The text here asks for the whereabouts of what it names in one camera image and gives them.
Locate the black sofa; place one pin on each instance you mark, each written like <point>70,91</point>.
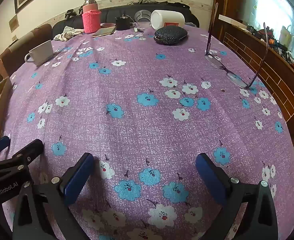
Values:
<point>107,13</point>

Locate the black glasses case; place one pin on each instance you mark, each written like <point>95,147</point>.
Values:
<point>170,35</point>

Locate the white plastic jar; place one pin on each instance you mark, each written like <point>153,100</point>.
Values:
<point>167,17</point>

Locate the purple-framed eyeglasses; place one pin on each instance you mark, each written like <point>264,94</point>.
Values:
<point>236,79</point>

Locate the white mug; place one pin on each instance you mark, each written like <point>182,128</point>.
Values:
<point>43,52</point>

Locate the clear glass bowl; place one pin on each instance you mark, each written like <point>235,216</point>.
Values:
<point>142,16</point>

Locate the white board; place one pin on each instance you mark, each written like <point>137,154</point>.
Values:
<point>232,21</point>

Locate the brown chair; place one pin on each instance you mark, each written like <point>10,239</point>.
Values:
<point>19,50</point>

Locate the small metal tool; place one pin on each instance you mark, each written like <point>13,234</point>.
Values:
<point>139,30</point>

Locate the wooden cabinet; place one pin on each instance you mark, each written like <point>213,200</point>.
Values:
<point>274,62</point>

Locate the purple floral tablecloth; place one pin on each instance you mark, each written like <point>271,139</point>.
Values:
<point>137,130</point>

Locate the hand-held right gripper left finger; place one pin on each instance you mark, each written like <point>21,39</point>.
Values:
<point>77,180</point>

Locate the pile of assorted trinkets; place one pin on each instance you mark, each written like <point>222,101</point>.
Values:
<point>281,42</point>

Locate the small black box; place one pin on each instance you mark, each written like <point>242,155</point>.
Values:
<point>122,23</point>

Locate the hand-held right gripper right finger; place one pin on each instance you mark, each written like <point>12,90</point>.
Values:
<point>209,180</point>

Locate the white rag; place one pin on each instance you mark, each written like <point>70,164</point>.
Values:
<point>67,33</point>

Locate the pink knit-sleeved thermos bottle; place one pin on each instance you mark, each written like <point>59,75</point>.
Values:
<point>91,20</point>

